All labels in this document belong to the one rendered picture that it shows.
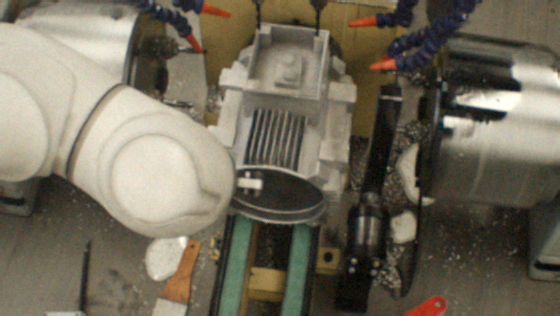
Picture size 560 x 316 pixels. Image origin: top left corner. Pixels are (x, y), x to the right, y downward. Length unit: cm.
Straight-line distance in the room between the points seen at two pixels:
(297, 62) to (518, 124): 31
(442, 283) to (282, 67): 46
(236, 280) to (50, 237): 37
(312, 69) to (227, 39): 19
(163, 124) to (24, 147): 12
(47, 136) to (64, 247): 70
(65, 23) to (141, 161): 55
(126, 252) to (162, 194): 72
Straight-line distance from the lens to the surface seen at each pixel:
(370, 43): 120
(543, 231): 127
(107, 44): 108
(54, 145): 66
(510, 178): 108
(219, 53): 126
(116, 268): 131
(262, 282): 122
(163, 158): 60
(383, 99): 90
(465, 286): 130
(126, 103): 66
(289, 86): 106
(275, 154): 103
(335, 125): 110
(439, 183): 108
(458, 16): 90
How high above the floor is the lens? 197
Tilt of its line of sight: 59 degrees down
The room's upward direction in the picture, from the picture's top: straight up
